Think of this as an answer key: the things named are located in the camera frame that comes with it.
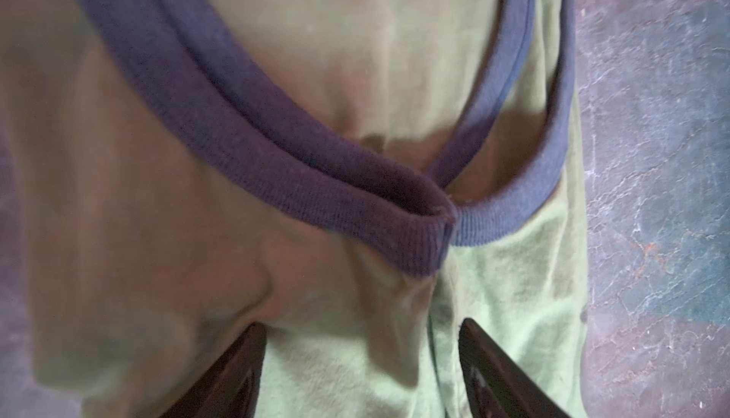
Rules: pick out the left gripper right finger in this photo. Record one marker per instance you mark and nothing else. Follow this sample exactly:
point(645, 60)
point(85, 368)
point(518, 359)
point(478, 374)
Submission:
point(496, 386)

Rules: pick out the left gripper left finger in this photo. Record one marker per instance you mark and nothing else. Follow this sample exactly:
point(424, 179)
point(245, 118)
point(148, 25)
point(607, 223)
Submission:
point(230, 387)

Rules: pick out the olive green tank top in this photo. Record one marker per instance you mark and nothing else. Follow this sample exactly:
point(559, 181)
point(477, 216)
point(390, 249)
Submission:
point(358, 176)

